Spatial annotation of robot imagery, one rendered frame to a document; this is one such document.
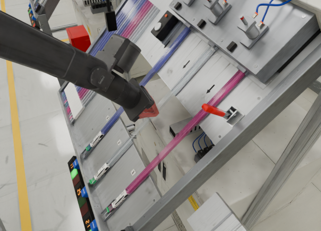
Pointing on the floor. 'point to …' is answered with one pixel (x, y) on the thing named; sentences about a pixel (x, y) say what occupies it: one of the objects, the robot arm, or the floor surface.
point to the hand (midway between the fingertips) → (154, 111)
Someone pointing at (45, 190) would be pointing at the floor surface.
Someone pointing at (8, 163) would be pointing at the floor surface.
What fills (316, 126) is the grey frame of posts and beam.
